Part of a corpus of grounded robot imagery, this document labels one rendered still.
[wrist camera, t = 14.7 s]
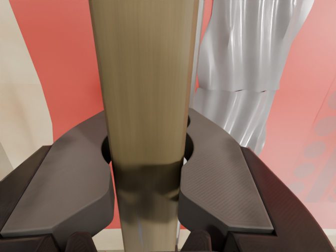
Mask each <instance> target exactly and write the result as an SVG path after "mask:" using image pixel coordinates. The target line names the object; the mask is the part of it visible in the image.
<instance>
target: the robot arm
mask: <svg viewBox="0 0 336 252"><path fill-rule="evenodd" d="M184 158H185V159H186V160H187V162H186V163H185V164H184V165H183V166H182V168H181V177H180V188H179V199H178V213H177V217H178V220H179V222H180V223H181V225H183V226H184V227H185V228H186V229H188V230H189V231H190V234H189V236H188V238H187V239H186V241H185V243H184V245H183V247H182V248H181V250H180V251H150V252H336V250H335V249H334V247H333V245H332V243H331V242H330V240H329V239H328V237H327V235H326V234H325V232H324V231H323V229H322V228H321V226H320V225H319V223H318V222H317V221H316V219H315V218H314V217H313V215H312V214H311V213H310V211H309V210H308V209H307V208H306V207H305V205H304V204H303V203H302V202H301V201H300V200H299V198H298V197H297V196H296V195H295V194H294V193H293V192H292V191H291V190H290V189H289V188H288V187H287V186H286V185H285V184H284V183H283V182H282V181H281V180H280V179H279V178H278V177H277V176H276V175H275V174H274V173H273V171H272V170H271V169H270V168H269V167H268V166H267V165H266V164H265V163H264V162H263V161H262V160H261V159H260V158H259V157H258V156H257V155H256V154H255V153H254V152H253V151H252V150H251V149H250V148H249V147H246V146H241V145H240V144H239V143H238V142H237V141H236V140H235V139H234V138H233V137H232V136H231V135H230V134H229V133H228V132H226V131H225V130H224V129H223V128H221V127H220V126H219V125H217V124H216V123H214V122H213V121H211V120H210V119H208V118H207V117H205V116H203V115H202V114H200V113H199V112H197V111H196V110H194V109H193V108H189V109H188V119H187V129H186V140H185V150H184ZM111 161H112V160H111V153H110V146H109V139H108V132H107V125H106V118H105V111H104V110H103V111H101V112H99V113H97V114H96V115H94V116H92V117H90V118H88V119H86V120H85V121H83V122H81V123H79V124H78V125H76V126H74V127H73V128H71V129H70V130H68V131H67V132H66V133H64V134H63V135H62V136H61V137H60V138H58V139H57V140H56V141H55V142H54V143H53V144H52V145H43V146H42V147H40V148H39V149H38V150H37V151H36V152H34V153H33V154H32V155H31V156H30V157H28V158H27V159H26V160H25V161H24V162H22V163H21V164H20V165H19V166H18V167H16V168H15V169H14V170H13V171H12V172H10V173H9V174H8V175H7V176H6V177H4V178H3V179H2V180H1V181H0V252H98V251H97V249H96V246H95V244H94V241H93V239H92V237H94V236H95V235H96V234H98V233H99V232H100V231H102V230H103V229H104V228H106V227H107V226H108V225H109V224H110V223H111V222H112V220H113V218H114V208H115V192H114V186H113V180H112V173H111V167H110V165H109V164H110V162H111Z"/></svg>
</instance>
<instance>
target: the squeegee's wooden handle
mask: <svg viewBox="0 0 336 252"><path fill-rule="evenodd" d="M88 3H89V10H90V17H91V24H92V31H93V38H94V45H95V52H96V59H97V66H98V73H99V80H100V87H101V94H102V101H103V108H104V114H105V121H106V128H107V135H108V142H109V149H110V156H111V163H112V170H113V177H114V184H115V191H116V198H117V205H118V212H119V219H120V226H121V233H122V240H123V247H124V252H175V247H176V237H177V227H178V205H179V193H180V182H181V171H182V166H183V165H184V155H185V144H186V134H187V124H188V113H189V103H190V93H191V83H192V72H193V62H194V52H195V41H196V31H197V21H198V11H199V0H88Z"/></svg>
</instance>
